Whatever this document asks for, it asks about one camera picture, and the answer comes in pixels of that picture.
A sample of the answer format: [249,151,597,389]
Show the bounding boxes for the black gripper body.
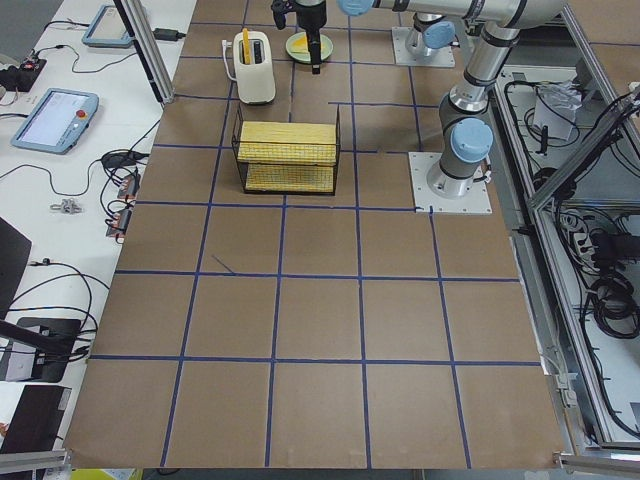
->
[305,27,321,56]

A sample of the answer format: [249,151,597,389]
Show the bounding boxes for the white toaster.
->
[232,30,276,104]

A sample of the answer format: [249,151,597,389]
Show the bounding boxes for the bread slice in toaster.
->
[242,28,251,65]

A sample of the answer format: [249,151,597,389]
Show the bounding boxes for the light green plate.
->
[285,31,333,64]

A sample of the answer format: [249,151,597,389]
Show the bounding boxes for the triangular bread on plate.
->
[291,36,308,53]

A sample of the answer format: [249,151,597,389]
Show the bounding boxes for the wooden shelf in basket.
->
[237,120,337,193]

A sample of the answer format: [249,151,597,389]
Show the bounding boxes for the black power adapter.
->
[153,28,185,42]

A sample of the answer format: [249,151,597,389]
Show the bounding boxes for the far blue teach pendant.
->
[82,4,133,48]

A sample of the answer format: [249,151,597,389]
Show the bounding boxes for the blue teach pendant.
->
[82,4,133,48]
[10,88,100,155]

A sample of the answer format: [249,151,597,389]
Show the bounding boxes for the near blue teach pendant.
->
[10,88,100,155]

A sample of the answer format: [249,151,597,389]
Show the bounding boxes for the black monitor stand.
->
[1,220,81,383]

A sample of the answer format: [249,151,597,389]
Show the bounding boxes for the white toaster power cable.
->
[220,39,238,83]

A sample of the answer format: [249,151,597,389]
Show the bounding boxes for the black wire basket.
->
[231,102,342,196]

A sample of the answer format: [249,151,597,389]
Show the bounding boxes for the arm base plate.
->
[408,152,492,215]
[391,27,455,68]

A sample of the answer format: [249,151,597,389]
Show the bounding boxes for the aluminium frame post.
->
[114,0,175,105]

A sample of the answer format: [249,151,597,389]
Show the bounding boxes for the coiled black cables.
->
[584,272,640,341]

